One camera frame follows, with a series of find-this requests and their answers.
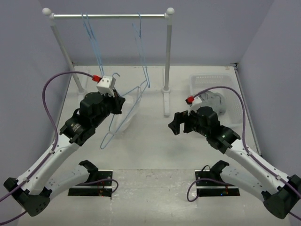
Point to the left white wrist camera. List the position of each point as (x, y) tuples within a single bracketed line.
[(106, 85)]

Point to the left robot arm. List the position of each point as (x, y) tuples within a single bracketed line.
[(35, 188)]

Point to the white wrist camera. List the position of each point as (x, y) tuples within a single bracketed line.
[(194, 103), (106, 85)]

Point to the blue hanger with top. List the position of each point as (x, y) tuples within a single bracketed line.
[(136, 92)]

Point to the white tank top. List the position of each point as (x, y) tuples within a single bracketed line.
[(120, 122)]

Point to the blue hanger right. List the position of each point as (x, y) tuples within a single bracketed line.
[(140, 48)]

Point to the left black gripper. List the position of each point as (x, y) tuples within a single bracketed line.
[(117, 100)]

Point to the white plastic basket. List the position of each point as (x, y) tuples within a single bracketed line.
[(203, 82)]

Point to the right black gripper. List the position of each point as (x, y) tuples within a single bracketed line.
[(179, 117)]

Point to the white clothes rack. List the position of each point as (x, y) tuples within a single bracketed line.
[(168, 16)]

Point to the grey clothes in basket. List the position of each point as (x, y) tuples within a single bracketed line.
[(214, 100)]

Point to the blue hanger far left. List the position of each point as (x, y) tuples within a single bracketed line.
[(94, 44)]

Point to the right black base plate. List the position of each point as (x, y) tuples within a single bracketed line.
[(207, 188)]

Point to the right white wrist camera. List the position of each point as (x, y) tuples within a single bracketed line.
[(194, 103)]

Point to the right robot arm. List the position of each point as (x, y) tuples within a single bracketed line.
[(278, 191)]

